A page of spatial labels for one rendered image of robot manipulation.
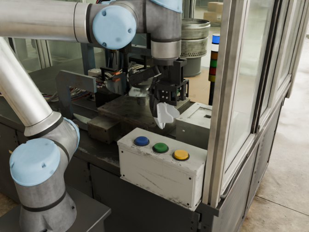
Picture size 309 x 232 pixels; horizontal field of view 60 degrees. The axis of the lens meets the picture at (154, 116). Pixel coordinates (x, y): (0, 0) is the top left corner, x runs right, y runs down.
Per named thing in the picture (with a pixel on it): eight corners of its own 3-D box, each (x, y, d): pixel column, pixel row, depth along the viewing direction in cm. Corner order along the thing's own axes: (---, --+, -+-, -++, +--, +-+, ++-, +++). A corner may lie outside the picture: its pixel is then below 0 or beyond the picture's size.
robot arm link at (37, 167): (9, 208, 67) (-5, 164, 61) (32, 173, 79) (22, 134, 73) (57, 209, 67) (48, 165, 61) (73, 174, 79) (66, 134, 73)
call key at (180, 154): (190, 157, 80) (190, 152, 79) (183, 164, 77) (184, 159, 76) (178, 153, 81) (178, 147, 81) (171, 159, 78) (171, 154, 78)
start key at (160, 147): (169, 150, 83) (169, 144, 82) (162, 156, 80) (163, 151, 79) (158, 146, 85) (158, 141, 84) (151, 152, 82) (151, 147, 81)
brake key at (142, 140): (150, 143, 86) (150, 138, 85) (143, 149, 83) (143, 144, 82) (140, 140, 88) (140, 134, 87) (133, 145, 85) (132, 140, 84)
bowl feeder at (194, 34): (212, 71, 199) (217, 20, 183) (194, 83, 176) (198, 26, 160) (175, 65, 214) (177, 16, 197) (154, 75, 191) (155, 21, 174)
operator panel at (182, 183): (208, 190, 87) (212, 152, 80) (193, 212, 79) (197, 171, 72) (138, 162, 101) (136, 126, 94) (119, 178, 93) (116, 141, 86)
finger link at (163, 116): (170, 137, 74) (171, 107, 70) (152, 131, 77) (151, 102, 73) (176, 132, 77) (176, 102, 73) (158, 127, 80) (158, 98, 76)
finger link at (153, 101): (154, 119, 73) (153, 89, 69) (149, 118, 74) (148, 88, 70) (163, 113, 77) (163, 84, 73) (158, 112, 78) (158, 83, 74)
